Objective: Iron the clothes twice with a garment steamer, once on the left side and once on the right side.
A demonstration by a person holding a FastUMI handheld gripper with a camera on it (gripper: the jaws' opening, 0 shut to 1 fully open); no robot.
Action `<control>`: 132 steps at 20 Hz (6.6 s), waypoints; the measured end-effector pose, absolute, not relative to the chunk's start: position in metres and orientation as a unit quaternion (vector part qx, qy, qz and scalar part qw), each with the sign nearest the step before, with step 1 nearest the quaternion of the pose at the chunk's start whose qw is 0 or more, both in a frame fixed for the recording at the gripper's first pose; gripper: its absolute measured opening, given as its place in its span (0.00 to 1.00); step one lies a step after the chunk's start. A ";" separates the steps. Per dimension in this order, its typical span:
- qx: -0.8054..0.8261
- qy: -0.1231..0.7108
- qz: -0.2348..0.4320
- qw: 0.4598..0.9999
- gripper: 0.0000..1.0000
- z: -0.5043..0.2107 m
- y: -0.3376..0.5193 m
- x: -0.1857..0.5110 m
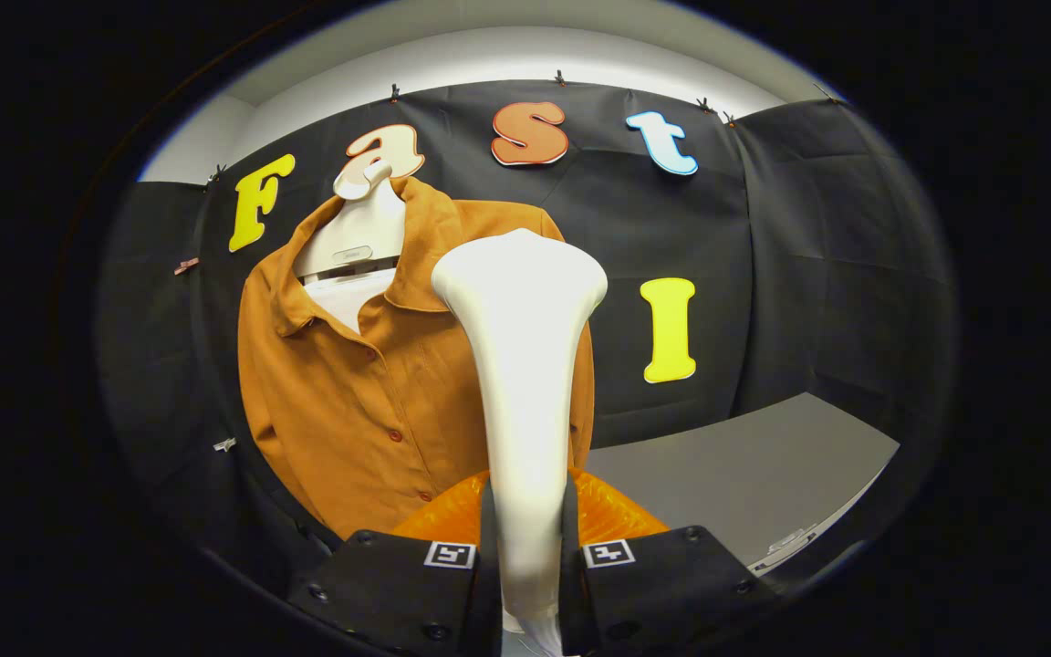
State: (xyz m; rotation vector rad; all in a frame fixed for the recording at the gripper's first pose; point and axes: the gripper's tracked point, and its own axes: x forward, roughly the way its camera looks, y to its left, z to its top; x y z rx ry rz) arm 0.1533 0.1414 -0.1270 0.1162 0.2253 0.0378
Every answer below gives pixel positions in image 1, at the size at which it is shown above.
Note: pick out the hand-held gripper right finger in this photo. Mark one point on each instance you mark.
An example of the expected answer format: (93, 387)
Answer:
(571, 584)

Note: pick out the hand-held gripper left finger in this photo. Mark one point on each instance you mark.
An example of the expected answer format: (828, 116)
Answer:
(489, 584)

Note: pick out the brown button shirt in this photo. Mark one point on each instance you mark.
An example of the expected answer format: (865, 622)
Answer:
(352, 401)

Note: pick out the pink clip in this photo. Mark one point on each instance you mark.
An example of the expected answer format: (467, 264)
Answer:
(185, 265)

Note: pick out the black backdrop cloth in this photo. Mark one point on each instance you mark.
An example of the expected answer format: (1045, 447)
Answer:
(808, 274)

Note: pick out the white clip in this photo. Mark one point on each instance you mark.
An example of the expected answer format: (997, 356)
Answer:
(224, 444)

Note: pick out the grey cabinet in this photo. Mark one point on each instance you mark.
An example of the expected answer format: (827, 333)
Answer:
(744, 474)

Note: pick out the white clothes hanger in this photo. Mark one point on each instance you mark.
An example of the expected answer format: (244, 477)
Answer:
(361, 228)

